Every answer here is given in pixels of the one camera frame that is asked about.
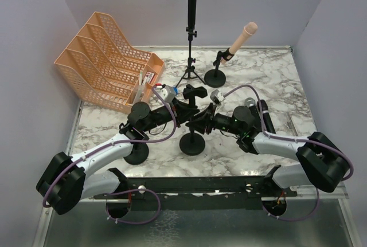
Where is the round-base mic stand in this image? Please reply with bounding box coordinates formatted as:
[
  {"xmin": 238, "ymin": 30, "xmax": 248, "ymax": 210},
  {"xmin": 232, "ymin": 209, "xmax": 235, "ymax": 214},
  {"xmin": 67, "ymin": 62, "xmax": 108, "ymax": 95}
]
[
  {"xmin": 204, "ymin": 48, "xmax": 234, "ymax": 88},
  {"xmin": 179, "ymin": 84, "xmax": 208, "ymax": 156},
  {"xmin": 124, "ymin": 143, "xmax": 149, "ymax": 165}
]

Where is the black tripod mic stand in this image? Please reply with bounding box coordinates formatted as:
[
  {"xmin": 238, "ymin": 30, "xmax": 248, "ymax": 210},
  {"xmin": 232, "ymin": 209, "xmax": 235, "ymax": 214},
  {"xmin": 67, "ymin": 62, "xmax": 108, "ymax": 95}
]
[{"xmin": 175, "ymin": 26, "xmax": 205, "ymax": 88}]

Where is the beige microphone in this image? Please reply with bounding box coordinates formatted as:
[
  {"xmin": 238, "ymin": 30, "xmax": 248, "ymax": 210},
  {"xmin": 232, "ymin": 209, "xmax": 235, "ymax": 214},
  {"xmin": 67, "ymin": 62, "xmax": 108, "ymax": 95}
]
[{"xmin": 221, "ymin": 22, "xmax": 258, "ymax": 64}]

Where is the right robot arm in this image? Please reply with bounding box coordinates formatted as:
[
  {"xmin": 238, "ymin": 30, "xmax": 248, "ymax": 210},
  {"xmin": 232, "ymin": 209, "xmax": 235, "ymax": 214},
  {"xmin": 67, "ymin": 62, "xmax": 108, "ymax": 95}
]
[{"xmin": 186, "ymin": 104, "xmax": 351, "ymax": 193}]

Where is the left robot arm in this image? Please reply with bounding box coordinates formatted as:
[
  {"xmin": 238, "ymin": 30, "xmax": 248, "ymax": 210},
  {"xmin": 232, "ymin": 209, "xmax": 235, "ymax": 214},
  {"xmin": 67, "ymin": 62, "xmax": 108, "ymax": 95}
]
[{"xmin": 36, "ymin": 99, "xmax": 199, "ymax": 215}]

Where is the silver-head black microphone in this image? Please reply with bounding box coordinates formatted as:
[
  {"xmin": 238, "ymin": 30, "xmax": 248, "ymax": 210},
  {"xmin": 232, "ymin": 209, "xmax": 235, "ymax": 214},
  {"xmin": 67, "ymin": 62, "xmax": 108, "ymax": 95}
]
[{"xmin": 244, "ymin": 97, "xmax": 258, "ymax": 113}]

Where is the black microphone far right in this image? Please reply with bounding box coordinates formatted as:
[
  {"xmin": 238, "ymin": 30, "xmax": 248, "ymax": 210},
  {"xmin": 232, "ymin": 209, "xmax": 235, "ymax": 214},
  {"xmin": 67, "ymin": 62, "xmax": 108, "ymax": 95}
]
[{"xmin": 260, "ymin": 99, "xmax": 276, "ymax": 134}]

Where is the white pen in organizer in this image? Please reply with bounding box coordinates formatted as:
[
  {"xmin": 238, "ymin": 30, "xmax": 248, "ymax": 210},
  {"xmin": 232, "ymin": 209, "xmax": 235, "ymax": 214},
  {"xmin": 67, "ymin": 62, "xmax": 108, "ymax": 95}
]
[{"xmin": 137, "ymin": 71, "xmax": 144, "ymax": 95}]

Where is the red white staple box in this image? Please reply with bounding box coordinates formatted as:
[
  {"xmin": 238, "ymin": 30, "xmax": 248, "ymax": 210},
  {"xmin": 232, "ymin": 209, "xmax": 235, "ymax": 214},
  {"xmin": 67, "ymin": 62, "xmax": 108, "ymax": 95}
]
[{"xmin": 143, "ymin": 71, "xmax": 156, "ymax": 84}]

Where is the orange plastic file organizer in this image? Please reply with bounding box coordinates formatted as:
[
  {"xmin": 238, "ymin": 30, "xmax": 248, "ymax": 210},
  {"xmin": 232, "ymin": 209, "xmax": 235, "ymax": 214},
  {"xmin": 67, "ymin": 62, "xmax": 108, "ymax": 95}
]
[{"xmin": 54, "ymin": 12, "xmax": 165, "ymax": 113}]

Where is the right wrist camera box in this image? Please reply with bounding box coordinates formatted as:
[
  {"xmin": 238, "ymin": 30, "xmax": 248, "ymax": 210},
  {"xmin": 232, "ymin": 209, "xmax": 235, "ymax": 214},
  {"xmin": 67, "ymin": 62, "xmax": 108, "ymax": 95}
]
[{"xmin": 210, "ymin": 89, "xmax": 225, "ymax": 105}]

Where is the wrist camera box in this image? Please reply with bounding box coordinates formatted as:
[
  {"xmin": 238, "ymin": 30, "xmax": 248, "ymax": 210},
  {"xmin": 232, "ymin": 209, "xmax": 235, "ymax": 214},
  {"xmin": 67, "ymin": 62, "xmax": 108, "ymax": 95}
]
[
  {"xmin": 155, "ymin": 84, "xmax": 178, "ymax": 103},
  {"xmin": 210, "ymin": 89, "xmax": 225, "ymax": 105}
]

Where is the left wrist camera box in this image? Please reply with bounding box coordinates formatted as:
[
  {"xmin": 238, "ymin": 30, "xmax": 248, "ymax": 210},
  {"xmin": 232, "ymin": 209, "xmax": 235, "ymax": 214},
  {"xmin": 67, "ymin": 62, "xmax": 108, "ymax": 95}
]
[{"xmin": 155, "ymin": 84, "xmax": 178, "ymax": 103}]

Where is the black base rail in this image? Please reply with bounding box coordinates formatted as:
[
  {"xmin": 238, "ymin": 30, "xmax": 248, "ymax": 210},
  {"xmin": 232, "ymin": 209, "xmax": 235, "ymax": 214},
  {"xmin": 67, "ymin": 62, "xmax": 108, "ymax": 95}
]
[{"xmin": 95, "ymin": 166, "xmax": 297, "ymax": 210}]

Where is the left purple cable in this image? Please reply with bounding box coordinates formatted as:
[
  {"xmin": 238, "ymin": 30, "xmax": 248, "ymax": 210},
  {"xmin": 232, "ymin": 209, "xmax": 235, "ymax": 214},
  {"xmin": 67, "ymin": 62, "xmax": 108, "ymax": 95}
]
[{"xmin": 42, "ymin": 85, "xmax": 177, "ymax": 208}]

